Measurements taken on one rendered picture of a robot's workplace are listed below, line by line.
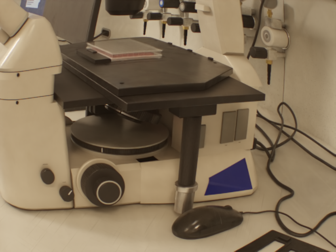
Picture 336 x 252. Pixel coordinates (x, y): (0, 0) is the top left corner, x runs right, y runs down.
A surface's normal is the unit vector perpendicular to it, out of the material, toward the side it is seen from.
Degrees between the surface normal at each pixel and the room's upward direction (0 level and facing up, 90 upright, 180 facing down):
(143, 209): 0
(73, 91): 0
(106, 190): 90
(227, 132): 90
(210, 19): 100
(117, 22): 90
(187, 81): 0
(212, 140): 90
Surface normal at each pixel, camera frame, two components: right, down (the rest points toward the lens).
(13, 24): 0.32, 0.46
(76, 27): -0.88, 0.02
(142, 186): 0.16, 0.31
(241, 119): 0.47, 0.29
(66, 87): 0.06, -0.95
